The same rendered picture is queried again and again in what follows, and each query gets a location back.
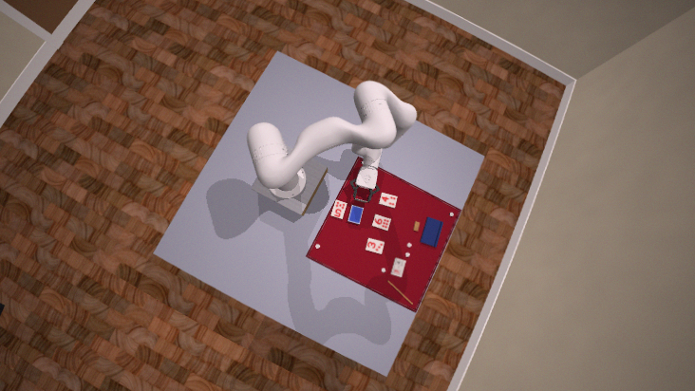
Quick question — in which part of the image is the dark blue notebook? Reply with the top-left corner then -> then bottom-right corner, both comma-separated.
420,217 -> 443,247

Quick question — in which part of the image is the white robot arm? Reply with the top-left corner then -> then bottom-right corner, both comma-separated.
247,81 -> 417,198

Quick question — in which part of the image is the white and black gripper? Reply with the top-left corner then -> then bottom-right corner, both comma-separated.
350,166 -> 380,202

